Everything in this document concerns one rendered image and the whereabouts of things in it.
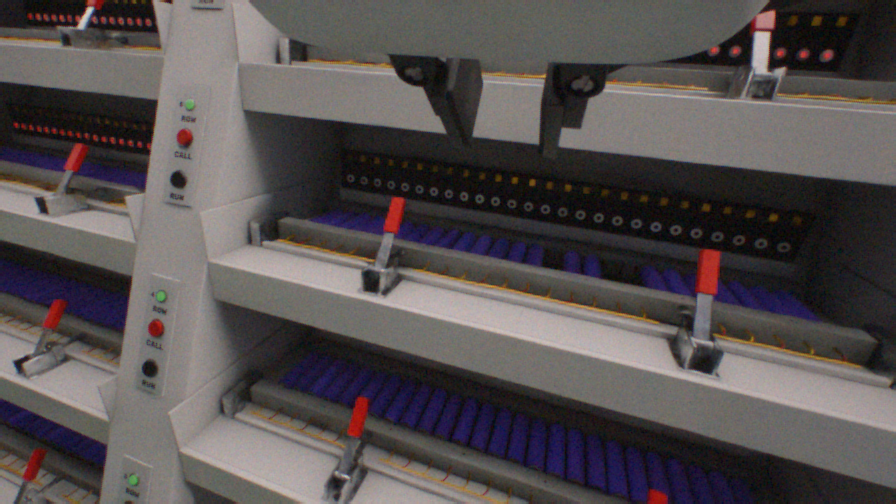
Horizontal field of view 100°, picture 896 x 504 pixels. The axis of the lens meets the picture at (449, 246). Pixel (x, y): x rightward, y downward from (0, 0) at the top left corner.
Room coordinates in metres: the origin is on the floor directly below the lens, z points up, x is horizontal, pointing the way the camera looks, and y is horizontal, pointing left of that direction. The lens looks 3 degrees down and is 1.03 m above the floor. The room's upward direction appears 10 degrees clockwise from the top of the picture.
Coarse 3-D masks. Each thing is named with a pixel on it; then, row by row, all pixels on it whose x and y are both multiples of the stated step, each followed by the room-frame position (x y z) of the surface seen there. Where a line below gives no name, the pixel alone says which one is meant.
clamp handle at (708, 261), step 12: (708, 252) 0.29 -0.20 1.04; (708, 264) 0.29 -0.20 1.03; (696, 276) 0.30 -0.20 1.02; (708, 276) 0.29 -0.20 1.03; (696, 288) 0.29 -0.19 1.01; (708, 288) 0.29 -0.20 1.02; (696, 300) 0.29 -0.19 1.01; (708, 300) 0.28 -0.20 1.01; (696, 312) 0.28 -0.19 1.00; (708, 312) 0.28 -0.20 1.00; (696, 324) 0.28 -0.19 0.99; (708, 324) 0.28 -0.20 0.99; (696, 336) 0.28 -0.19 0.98; (708, 336) 0.28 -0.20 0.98
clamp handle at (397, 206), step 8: (392, 200) 0.36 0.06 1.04; (400, 200) 0.36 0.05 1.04; (392, 208) 0.36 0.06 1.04; (400, 208) 0.36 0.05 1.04; (392, 216) 0.35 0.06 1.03; (400, 216) 0.36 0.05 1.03; (392, 224) 0.35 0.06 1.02; (384, 232) 0.35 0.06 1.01; (392, 232) 0.35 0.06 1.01; (384, 240) 0.35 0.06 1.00; (392, 240) 0.35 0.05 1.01; (384, 248) 0.35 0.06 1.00; (384, 256) 0.35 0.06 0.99; (376, 264) 0.35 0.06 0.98; (384, 264) 0.34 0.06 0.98
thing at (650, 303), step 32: (288, 224) 0.43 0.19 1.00; (320, 224) 0.43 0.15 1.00; (352, 256) 0.39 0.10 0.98; (416, 256) 0.39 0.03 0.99; (448, 256) 0.38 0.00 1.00; (480, 256) 0.38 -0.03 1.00; (512, 288) 0.37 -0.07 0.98; (544, 288) 0.36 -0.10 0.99; (576, 288) 0.35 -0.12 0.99; (608, 288) 0.34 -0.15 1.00; (640, 288) 0.34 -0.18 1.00; (672, 320) 0.33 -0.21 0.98; (736, 320) 0.32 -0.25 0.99; (768, 320) 0.31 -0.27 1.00; (800, 320) 0.31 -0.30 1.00; (832, 352) 0.30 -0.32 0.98; (864, 352) 0.29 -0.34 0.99
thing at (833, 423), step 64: (320, 192) 0.53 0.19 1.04; (256, 256) 0.39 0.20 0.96; (320, 320) 0.35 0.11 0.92; (384, 320) 0.33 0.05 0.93; (448, 320) 0.31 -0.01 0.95; (512, 320) 0.32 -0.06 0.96; (576, 320) 0.33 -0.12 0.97; (640, 320) 0.34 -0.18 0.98; (832, 320) 0.37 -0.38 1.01; (576, 384) 0.29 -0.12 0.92; (640, 384) 0.28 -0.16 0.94; (704, 384) 0.26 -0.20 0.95; (768, 384) 0.27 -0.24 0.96; (832, 384) 0.27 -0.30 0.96; (768, 448) 0.26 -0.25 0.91; (832, 448) 0.25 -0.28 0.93
